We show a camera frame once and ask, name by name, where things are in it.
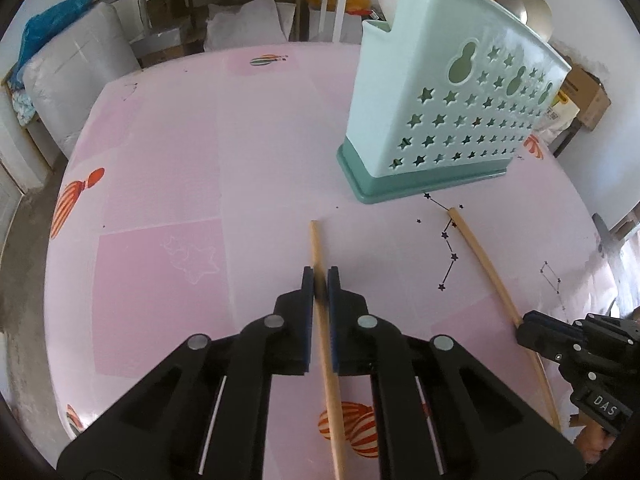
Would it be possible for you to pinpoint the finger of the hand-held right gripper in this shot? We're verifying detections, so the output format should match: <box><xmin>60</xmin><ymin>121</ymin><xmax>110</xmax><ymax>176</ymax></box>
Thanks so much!
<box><xmin>516</xmin><ymin>324</ymin><xmax>594</xmax><ymax>377</ymax></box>
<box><xmin>523</xmin><ymin>310</ymin><xmax>640</xmax><ymax>344</ymax></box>

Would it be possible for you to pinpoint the blue plastic bag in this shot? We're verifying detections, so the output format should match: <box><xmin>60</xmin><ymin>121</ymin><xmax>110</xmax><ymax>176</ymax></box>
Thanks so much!
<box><xmin>17</xmin><ymin>0</ymin><xmax>96</xmax><ymax>75</ymax></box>

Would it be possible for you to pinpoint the cardboard box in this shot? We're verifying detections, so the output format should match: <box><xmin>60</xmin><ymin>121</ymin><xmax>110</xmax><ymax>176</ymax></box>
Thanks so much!
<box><xmin>566</xmin><ymin>62</ymin><xmax>612</xmax><ymax>132</ymax></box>

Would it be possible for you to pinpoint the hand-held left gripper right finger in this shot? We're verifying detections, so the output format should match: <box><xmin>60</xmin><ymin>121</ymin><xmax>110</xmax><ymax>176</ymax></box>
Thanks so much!
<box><xmin>326</xmin><ymin>266</ymin><xmax>586</xmax><ymax>480</ymax></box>

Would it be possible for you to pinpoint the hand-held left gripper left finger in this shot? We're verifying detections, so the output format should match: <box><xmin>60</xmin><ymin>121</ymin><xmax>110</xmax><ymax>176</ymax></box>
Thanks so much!
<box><xmin>56</xmin><ymin>266</ymin><xmax>316</xmax><ymax>480</ymax></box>

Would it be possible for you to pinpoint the mint green utensil holder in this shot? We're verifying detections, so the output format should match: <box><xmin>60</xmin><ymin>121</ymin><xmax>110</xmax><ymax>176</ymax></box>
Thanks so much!
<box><xmin>336</xmin><ymin>0</ymin><xmax>572</xmax><ymax>205</ymax></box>

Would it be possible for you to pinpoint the yellow plastic bag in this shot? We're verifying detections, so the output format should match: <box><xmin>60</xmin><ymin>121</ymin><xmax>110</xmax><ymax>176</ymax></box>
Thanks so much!
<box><xmin>307</xmin><ymin>0</ymin><xmax>372</xmax><ymax>15</ymax></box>

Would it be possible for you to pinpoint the white yellow package bag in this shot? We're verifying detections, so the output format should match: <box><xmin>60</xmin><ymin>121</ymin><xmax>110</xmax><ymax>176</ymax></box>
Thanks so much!
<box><xmin>537</xmin><ymin>91</ymin><xmax>582</xmax><ymax>145</ymax></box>

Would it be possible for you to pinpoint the grey box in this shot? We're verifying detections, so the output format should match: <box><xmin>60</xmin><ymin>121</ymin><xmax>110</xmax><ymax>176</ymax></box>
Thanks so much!
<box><xmin>131</xmin><ymin>27</ymin><xmax>193</xmax><ymax>63</ymax></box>

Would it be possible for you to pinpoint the white sack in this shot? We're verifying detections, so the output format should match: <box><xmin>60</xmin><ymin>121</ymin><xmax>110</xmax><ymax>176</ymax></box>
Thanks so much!
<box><xmin>206</xmin><ymin>0</ymin><xmax>292</xmax><ymax>52</ymax></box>

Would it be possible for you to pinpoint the white quilted bundle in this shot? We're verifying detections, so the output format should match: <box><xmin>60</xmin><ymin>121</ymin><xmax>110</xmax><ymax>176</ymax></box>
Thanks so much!
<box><xmin>19</xmin><ymin>2</ymin><xmax>142</xmax><ymax>160</ymax></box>

